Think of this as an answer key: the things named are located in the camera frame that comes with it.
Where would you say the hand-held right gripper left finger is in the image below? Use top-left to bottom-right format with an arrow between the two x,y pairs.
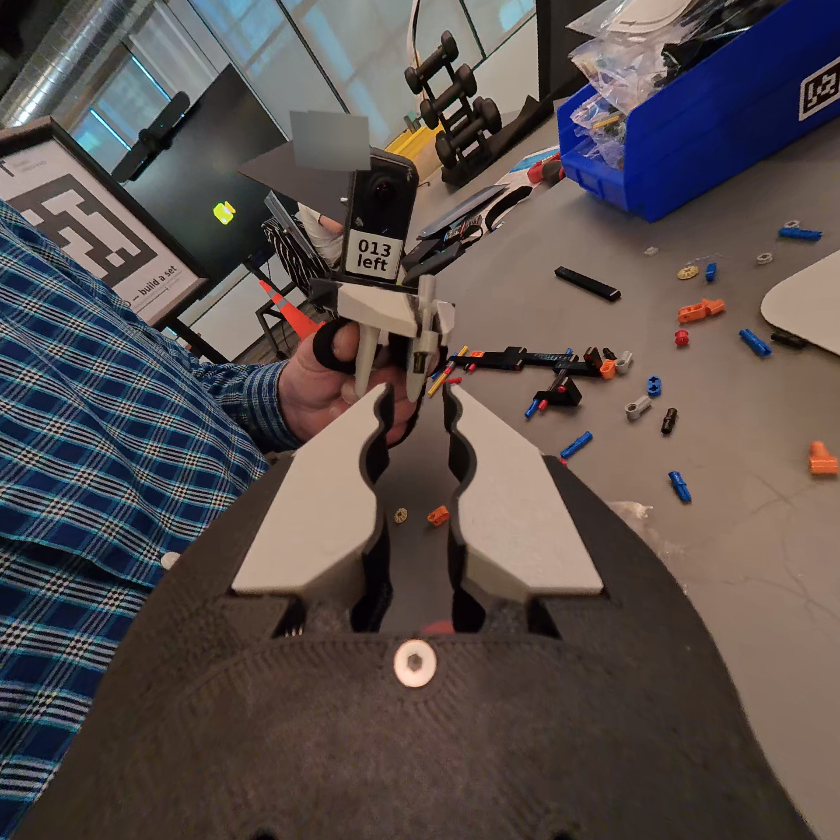
231,382 -> 396,635

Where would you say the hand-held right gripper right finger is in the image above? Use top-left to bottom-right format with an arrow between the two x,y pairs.
444,382 -> 606,635

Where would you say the grey lego axle connector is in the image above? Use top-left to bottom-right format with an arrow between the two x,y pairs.
405,274 -> 439,403

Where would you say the black lego frame assembly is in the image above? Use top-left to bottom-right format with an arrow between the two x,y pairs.
449,344 -> 621,411

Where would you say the person's left forearm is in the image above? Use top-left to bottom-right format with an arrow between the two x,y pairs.
190,357 -> 306,455

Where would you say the long black lego bar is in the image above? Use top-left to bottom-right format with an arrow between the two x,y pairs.
554,265 -> 623,303

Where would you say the person's left hand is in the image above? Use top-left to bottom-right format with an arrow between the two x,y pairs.
279,325 -> 411,448

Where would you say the yellow floor object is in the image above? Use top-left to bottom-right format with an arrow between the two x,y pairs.
386,126 -> 442,160

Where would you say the dark tablet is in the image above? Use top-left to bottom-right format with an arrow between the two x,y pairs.
415,184 -> 508,242

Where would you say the orange traffic cone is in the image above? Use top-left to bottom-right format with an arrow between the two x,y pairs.
258,280 -> 327,342

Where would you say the black dumbbell rack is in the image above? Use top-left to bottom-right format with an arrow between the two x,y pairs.
402,33 -> 505,188

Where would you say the white blue paper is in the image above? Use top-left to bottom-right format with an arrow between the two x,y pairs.
495,147 -> 564,190

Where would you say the black monitor screen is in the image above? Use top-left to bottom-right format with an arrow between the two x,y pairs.
123,62 -> 294,280

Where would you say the person's blue plaid shirt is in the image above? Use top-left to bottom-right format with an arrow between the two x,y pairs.
0,200 -> 273,828

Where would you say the pile of clear parts bags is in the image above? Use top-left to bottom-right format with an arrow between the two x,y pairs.
566,0 -> 788,173

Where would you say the black framed sign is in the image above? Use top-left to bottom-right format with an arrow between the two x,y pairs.
0,117 -> 212,329

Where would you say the blue bin with tag sticker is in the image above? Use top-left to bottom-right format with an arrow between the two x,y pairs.
556,0 -> 840,224

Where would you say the black camera bar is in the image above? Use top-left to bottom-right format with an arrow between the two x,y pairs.
110,91 -> 193,182

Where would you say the metal ventilation duct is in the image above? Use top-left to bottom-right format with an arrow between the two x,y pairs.
0,0 -> 172,129

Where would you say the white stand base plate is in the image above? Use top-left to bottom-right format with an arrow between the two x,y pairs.
760,249 -> 840,358

